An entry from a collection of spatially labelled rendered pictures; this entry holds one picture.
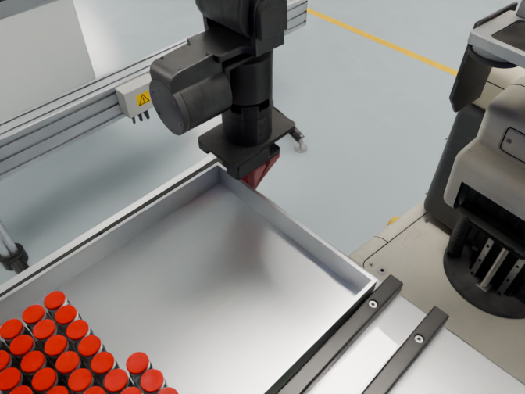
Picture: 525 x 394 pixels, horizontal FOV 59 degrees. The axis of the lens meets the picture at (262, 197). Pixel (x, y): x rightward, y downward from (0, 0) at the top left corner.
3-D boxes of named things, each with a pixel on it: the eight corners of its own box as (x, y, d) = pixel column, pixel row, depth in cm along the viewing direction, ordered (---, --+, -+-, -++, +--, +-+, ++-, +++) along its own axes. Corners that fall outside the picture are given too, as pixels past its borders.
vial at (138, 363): (143, 398, 44) (133, 379, 41) (130, 381, 45) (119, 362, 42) (162, 382, 45) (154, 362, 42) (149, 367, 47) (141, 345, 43)
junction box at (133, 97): (130, 119, 143) (123, 94, 137) (120, 112, 146) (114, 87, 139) (161, 103, 149) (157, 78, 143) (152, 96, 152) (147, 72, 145)
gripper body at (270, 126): (197, 150, 55) (189, 97, 49) (258, 112, 59) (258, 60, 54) (234, 177, 51) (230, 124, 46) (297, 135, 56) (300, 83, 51)
